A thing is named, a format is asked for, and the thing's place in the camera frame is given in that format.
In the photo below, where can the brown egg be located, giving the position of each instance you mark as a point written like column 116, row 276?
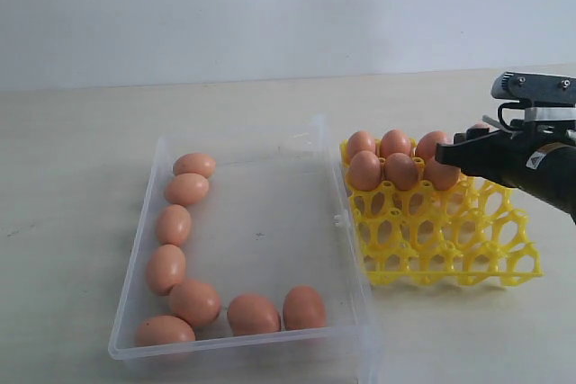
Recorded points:
column 443, row 177
column 196, row 302
column 174, row 225
column 165, row 269
column 401, row 170
column 253, row 314
column 303, row 308
column 195, row 163
column 427, row 145
column 480, row 125
column 361, row 140
column 395, row 141
column 163, row 329
column 186, row 189
column 365, row 171

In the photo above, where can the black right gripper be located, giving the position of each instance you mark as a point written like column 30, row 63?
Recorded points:
column 538, row 164

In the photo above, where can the clear plastic container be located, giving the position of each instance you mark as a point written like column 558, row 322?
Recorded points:
column 276, row 216

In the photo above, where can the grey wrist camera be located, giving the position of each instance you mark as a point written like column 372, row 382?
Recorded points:
column 542, row 98

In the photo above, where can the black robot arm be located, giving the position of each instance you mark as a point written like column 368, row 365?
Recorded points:
column 541, row 164

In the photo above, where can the yellow plastic egg tray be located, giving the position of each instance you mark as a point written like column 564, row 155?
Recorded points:
column 468, row 233

